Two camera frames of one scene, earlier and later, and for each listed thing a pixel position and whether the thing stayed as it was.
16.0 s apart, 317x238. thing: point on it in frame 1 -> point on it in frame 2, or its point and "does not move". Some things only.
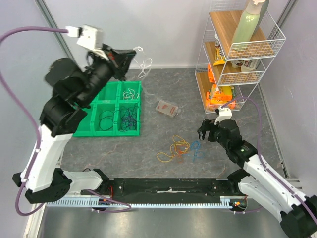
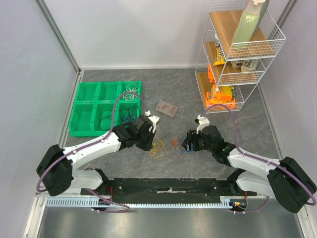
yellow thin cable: (180, 146) -> (158, 149)
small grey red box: (167, 108) does not move
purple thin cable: (129, 120) does not move
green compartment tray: (116, 111) does not move
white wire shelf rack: (239, 42) does not move
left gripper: (118, 60) -> (148, 145)
